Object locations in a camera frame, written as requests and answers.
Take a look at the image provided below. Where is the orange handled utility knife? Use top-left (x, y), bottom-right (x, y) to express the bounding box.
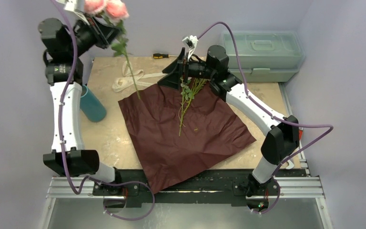
top-left (281, 126), bottom-right (304, 170)

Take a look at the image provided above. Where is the green translucent plastic toolbox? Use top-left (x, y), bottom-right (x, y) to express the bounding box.
top-left (220, 31), bottom-right (305, 83)

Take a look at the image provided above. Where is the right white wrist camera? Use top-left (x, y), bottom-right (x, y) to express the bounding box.
top-left (182, 35), bottom-right (198, 60)

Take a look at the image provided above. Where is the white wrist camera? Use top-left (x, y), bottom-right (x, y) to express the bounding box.
top-left (182, 35), bottom-right (198, 60)
top-left (56, 0), bottom-right (85, 16)

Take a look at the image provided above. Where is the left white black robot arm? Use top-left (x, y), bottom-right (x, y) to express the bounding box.
top-left (38, 17), bottom-right (123, 195)

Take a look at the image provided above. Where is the teal cylindrical vase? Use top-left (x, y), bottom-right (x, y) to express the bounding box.
top-left (80, 85), bottom-right (107, 123)

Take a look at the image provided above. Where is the purple cable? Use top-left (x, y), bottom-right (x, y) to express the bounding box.
top-left (50, 0), bottom-right (156, 222)
top-left (197, 21), bottom-right (334, 215)

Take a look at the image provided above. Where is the mauve rose leafy stem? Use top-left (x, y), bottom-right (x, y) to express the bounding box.
top-left (186, 78), bottom-right (208, 111)

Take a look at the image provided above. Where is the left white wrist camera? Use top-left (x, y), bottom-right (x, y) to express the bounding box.
top-left (56, 0), bottom-right (85, 16)

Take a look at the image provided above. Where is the dark maroon wrapping paper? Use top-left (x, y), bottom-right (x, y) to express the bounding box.
top-left (119, 84), bottom-right (255, 193)

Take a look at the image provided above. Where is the yellow black screwdriver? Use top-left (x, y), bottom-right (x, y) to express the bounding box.
top-left (152, 53), bottom-right (177, 59)

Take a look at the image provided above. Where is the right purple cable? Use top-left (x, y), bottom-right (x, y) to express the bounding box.
top-left (197, 21), bottom-right (334, 215)

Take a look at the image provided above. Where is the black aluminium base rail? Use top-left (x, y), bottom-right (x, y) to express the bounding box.
top-left (47, 169), bottom-right (324, 209)

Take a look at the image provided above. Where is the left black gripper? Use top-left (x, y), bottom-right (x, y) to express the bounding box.
top-left (66, 12), bottom-right (121, 57)

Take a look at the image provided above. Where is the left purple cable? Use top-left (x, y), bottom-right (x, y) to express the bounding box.
top-left (50, 0), bottom-right (156, 222)

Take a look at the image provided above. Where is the cream printed ribbon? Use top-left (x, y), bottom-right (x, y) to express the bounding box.
top-left (112, 61), bottom-right (164, 93)

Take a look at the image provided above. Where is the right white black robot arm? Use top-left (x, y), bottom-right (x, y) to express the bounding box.
top-left (158, 45), bottom-right (300, 194)

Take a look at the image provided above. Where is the large pink rose stem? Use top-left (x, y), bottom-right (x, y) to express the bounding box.
top-left (84, 0), bottom-right (141, 98)

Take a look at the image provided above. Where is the small pink rose stem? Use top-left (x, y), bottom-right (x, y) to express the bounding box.
top-left (178, 77), bottom-right (193, 136)

